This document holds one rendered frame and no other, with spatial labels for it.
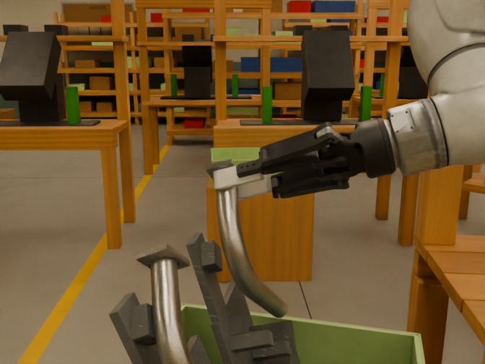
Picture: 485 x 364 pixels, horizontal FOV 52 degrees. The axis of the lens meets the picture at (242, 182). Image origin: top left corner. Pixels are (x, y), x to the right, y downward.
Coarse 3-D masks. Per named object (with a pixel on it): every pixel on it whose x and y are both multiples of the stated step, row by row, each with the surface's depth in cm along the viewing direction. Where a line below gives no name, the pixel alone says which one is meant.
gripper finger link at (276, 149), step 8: (320, 128) 61; (296, 136) 63; (304, 136) 62; (312, 136) 62; (320, 136) 61; (328, 136) 60; (272, 144) 64; (280, 144) 63; (288, 144) 63; (296, 144) 62; (304, 144) 62; (312, 144) 61; (320, 144) 61; (272, 152) 63; (280, 152) 63; (288, 152) 62; (296, 152) 62; (304, 152) 62; (264, 160) 63; (272, 160) 63; (280, 160) 63
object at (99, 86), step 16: (64, 16) 1008; (128, 16) 974; (160, 16) 971; (208, 32) 978; (64, 48) 974; (80, 48) 974; (96, 48) 975; (112, 48) 976; (128, 48) 977; (160, 48) 979; (64, 64) 1027; (80, 64) 994; (96, 64) 1002; (128, 64) 993; (160, 64) 998; (176, 64) 1028; (96, 80) 1002; (112, 80) 1024; (64, 96) 1004; (80, 112) 1011; (96, 112) 1011; (112, 112) 1012; (160, 112) 1015; (176, 112) 1016; (192, 112) 1017; (208, 112) 1017
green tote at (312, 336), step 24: (192, 312) 90; (192, 336) 91; (312, 336) 85; (336, 336) 84; (360, 336) 83; (384, 336) 81; (408, 336) 80; (216, 360) 91; (312, 360) 86; (336, 360) 85; (360, 360) 84; (384, 360) 83; (408, 360) 81
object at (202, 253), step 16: (192, 240) 67; (192, 256) 67; (208, 256) 67; (208, 272) 69; (208, 288) 67; (208, 304) 68; (224, 304) 72; (240, 304) 80; (224, 320) 71; (224, 336) 69; (224, 352) 69; (240, 352) 74
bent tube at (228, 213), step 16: (224, 160) 68; (224, 192) 67; (224, 208) 66; (224, 224) 65; (240, 224) 66; (224, 240) 65; (240, 240) 65; (240, 256) 64; (240, 272) 65; (240, 288) 67; (256, 288) 67; (272, 304) 75
